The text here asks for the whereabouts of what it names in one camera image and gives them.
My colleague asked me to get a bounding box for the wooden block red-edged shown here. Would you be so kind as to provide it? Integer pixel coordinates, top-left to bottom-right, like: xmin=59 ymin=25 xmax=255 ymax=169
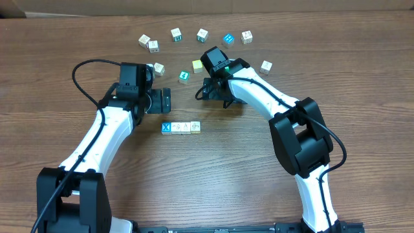
xmin=148 ymin=40 xmax=160 ymax=53

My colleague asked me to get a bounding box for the plain wooden block far-left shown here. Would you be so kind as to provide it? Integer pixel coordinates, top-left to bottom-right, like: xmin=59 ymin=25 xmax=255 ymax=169
xmin=138 ymin=34 xmax=151 ymax=49

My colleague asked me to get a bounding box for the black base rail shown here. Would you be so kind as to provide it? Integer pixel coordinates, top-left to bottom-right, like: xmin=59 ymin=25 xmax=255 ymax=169
xmin=77 ymin=221 xmax=365 ymax=233

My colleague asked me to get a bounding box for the yellow top block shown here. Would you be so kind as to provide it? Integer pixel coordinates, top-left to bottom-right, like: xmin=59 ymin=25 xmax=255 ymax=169
xmin=192 ymin=60 xmax=203 ymax=74

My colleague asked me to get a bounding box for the plain wooden block front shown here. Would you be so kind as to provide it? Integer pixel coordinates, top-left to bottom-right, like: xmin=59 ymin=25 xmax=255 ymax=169
xmin=171 ymin=122 xmax=181 ymax=135

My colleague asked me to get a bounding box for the wooden letter A block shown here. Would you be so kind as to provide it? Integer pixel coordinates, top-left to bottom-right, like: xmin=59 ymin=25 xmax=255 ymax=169
xmin=180 ymin=122 xmax=191 ymax=135

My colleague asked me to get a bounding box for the wooden block far right top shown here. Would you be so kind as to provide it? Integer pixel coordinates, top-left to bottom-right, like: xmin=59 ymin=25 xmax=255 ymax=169
xmin=241 ymin=30 xmax=253 ymax=44

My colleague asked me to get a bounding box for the wooden block yellow side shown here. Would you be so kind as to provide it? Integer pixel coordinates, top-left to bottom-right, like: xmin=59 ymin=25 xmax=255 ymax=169
xmin=190 ymin=121 xmax=201 ymax=134

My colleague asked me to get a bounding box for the blue top block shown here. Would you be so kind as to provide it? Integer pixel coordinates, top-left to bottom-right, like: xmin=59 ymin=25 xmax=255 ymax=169
xmin=222 ymin=34 xmax=235 ymax=49

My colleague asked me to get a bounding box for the blue X block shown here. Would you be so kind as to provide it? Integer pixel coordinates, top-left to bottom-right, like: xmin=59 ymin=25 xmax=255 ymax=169
xmin=161 ymin=122 xmax=171 ymax=135

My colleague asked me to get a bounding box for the cardboard strip at table back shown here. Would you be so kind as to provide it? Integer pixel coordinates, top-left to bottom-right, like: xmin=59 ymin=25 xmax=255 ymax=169
xmin=1 ymin=0 xmax=413 ymax=18

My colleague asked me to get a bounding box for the plain wooden block left-middle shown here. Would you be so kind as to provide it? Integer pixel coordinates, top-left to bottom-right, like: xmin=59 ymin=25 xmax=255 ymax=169
xmin=154 ymin=63 xmax=165 ymax=76

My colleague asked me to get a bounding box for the green number 4 block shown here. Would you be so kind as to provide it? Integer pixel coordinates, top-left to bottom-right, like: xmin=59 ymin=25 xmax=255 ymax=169
xmin=179 ymin=71 xmax=190 ymax=84

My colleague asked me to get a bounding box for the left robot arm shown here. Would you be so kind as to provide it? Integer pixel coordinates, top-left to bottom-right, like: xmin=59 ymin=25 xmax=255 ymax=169
xmin=32 ymin=62 xmax=171 ymax=232

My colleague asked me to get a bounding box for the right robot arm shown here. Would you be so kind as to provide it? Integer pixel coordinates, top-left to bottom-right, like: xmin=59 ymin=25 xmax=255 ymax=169
xmin=199 ymin=47 xmax=342 ymax=232

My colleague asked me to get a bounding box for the plain wooden block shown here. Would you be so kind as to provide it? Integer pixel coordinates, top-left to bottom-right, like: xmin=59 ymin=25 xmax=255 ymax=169
xmin=171 ymin=122 xmax=181 ymax=135
xmin=138 ymin=34 xmax=151 ymax=49
xmin=154 ymin=63 xmax=165 ymax=76
xmin=259 ymin=60 xmax=272 ymax=75

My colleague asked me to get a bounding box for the wooden block teal side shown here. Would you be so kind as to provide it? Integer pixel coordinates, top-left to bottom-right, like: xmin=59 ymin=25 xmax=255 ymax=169
xmin=197 ymin=28 xmax=208 ymax=43

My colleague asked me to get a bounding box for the plain wooden block right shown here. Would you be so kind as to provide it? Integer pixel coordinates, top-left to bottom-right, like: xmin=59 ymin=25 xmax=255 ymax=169
xmin=259 ymin=60 xmax=272 ymax=75

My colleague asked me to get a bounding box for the wooden block green H side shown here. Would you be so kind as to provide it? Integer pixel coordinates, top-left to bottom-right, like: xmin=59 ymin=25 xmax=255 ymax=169
xmin=171 ymin=28 xmax=182 ymax=42

